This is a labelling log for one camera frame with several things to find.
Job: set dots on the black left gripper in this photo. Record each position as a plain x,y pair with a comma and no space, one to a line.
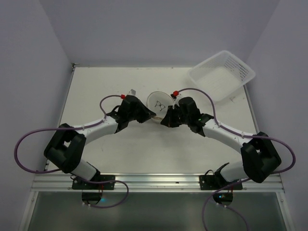
141,113

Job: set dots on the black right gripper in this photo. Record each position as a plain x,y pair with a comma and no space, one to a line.
172,116

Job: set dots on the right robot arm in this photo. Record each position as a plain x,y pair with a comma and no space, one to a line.
259,157

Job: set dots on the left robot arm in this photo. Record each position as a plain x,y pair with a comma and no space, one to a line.
66,147

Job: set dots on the white plastic mesh basket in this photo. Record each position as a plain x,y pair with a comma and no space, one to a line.
221,75

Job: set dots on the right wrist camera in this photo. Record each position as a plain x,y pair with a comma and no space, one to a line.
175,95

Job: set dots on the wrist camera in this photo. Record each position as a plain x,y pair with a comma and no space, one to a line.
175,95
132,92

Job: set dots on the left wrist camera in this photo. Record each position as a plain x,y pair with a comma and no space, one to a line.
132,92

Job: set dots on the aluminium mounting rail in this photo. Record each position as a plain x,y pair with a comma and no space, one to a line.
60,182

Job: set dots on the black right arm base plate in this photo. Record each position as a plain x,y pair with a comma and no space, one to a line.
210,181

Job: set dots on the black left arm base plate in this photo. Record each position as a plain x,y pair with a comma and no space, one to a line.
98,182

